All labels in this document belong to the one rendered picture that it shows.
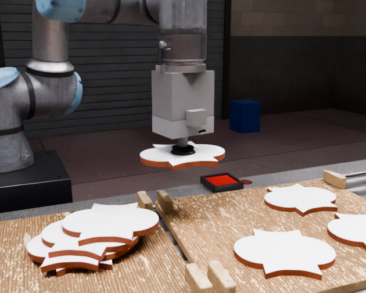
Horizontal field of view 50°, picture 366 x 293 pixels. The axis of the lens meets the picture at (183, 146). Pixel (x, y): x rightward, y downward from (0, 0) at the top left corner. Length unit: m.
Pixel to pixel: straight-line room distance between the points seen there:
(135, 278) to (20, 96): 0.58
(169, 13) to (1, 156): 0.56
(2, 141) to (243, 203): 0.57
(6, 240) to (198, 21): 0.46
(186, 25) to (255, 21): 5.77
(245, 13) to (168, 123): 5.69
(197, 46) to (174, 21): 0.05
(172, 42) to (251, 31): 5.74
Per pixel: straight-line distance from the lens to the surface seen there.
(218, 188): 0.89
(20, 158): 1.02
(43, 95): 1.02
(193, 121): 0.62
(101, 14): 0.65
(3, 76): 0.99
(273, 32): 6.59
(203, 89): 0.64
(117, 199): 0.87
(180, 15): 0.62
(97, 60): 5.35
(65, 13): 0.62
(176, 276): 0.57
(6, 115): 1.00
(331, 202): 0.82
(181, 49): 0.62
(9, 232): 0.74
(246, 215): 0.74
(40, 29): 1.02
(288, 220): 0.75
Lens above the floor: 1.26
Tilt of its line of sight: 16 degrees down
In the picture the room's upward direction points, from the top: straight up
